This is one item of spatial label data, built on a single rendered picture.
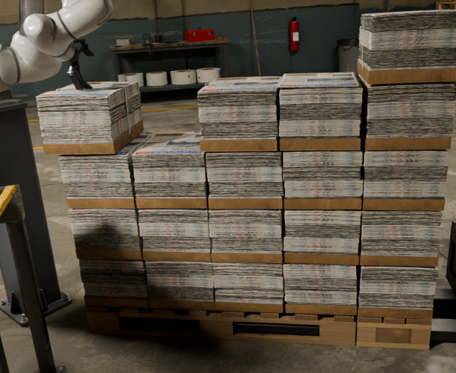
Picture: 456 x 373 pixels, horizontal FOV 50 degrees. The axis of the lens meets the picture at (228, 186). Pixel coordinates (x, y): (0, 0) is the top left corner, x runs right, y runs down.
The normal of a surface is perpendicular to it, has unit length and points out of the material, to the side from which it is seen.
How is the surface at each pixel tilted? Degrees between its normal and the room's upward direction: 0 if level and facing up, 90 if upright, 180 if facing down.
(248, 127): 90
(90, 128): 90
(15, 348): 0
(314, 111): 90
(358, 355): 0
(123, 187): 90
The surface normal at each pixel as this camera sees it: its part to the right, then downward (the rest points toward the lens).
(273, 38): 0.20, 0.32
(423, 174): -0.13, 0.33
